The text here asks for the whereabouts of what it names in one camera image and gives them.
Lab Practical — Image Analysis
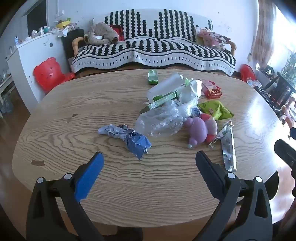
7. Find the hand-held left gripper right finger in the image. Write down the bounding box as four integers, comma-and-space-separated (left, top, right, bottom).
195, 151, 273, 241

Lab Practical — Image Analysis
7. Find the small green box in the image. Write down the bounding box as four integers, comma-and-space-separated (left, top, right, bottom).
147, 70, 159, 86

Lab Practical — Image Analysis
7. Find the pink red ball toy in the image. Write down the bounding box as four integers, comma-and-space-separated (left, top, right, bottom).
200, 113, 218, 143

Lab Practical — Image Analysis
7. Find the red bear plastic chair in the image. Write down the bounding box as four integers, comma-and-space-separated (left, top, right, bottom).
32, 57, 76, 94

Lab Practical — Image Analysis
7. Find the green snack packet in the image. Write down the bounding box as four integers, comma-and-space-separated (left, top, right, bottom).
197, 100, 234, 120

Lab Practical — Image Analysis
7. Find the pile of clutter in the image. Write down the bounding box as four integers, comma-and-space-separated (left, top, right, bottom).
9, 17, 78, 47

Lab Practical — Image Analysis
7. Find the white cabinet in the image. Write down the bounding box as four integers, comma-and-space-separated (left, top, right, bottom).
6, 30, 72, 109

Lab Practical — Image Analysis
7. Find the clear plastic bag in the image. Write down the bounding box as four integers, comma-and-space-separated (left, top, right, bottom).
135, 100, 199, 137

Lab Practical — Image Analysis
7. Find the black metal rack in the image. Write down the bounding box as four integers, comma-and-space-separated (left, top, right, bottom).
253, 65, 296, 112

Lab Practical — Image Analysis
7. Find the white paper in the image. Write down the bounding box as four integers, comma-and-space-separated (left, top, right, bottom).
177, 79, 203, 105

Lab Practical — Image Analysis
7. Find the brown curtain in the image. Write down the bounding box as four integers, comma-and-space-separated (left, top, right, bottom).
251, 0, 278, 69

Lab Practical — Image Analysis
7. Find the red plastic bag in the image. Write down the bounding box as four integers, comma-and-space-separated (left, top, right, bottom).
239, 64, 257, 82

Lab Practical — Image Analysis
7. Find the green white carton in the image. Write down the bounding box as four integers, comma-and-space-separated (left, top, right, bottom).
139, 91, 181, 114

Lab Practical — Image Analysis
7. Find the red cushion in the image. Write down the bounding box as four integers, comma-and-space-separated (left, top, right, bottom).
109, 24, 125, 42

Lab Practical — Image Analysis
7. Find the long silver wrapper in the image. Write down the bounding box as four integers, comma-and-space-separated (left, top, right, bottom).
208, 119, 237, 172

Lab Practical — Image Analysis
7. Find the pink printed pillow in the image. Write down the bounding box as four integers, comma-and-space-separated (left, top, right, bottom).
195, 26, 232, 50

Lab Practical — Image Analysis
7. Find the white plastic bag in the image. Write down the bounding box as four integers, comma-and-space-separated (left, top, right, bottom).
147, 73, 184, 102

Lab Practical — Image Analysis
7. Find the blue wrapper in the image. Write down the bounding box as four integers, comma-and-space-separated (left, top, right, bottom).
97, 124, 152, 160

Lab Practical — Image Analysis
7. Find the purple pink plush toy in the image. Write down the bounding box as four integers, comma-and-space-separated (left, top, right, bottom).
184, 116, 208, 149

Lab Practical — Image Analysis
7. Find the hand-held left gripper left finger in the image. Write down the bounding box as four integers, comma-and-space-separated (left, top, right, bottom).
26, 152, 104, 241

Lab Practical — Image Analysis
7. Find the sofa with striped blanket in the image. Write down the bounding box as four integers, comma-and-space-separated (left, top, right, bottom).
70, 9, 236, 76

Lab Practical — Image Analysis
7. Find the beige dotted plush toy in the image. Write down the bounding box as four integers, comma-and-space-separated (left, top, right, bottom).
83, 22, 119, 45

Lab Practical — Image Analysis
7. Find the potted plant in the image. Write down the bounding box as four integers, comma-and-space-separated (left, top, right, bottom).
279, 50, 296, 86

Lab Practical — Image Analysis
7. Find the red cardboard box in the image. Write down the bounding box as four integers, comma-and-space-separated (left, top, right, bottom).
199, 79, 222, 100

